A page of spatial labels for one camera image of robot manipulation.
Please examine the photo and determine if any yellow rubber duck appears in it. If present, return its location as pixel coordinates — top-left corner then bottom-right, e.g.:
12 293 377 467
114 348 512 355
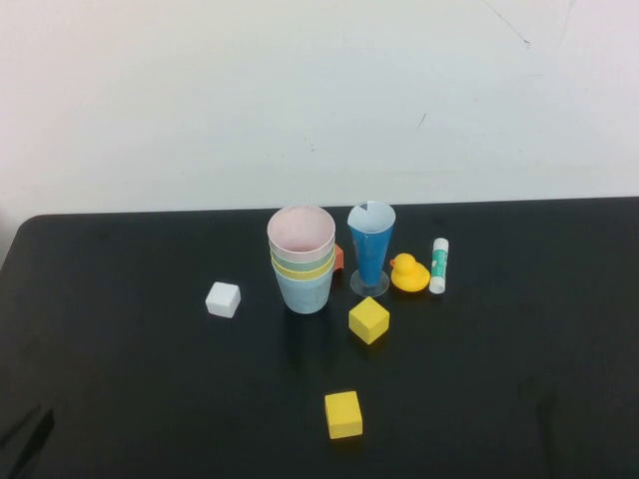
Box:
389 252 431 293

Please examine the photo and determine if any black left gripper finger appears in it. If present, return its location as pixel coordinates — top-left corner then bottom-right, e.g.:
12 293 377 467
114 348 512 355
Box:
0 405 56 466

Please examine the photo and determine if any yellow cube block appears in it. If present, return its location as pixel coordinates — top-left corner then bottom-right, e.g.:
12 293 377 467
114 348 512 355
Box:
323 390 364 441
347 295 391 345

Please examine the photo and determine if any white green glue stick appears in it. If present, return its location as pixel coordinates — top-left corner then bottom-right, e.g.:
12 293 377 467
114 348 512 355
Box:
428 238 450 295

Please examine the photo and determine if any white cube block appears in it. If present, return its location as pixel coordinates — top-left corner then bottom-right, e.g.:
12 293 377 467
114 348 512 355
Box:
205 281 243 318

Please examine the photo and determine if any yellow plastic cup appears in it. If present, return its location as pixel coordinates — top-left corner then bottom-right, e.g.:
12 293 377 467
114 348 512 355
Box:
271 257 335 281

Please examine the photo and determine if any blue paper cone cup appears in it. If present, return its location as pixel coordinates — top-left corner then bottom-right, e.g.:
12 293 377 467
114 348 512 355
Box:
346 202 396 298

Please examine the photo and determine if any green plastic cup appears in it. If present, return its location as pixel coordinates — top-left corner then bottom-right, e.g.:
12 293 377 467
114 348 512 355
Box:
269 244 336 267

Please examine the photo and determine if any light blue plastic cup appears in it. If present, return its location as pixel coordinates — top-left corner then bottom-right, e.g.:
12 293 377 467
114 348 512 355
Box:
274 271 334 316

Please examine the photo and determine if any pink plastic cup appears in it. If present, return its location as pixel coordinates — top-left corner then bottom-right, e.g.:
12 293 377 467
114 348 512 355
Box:
266 205 336 256

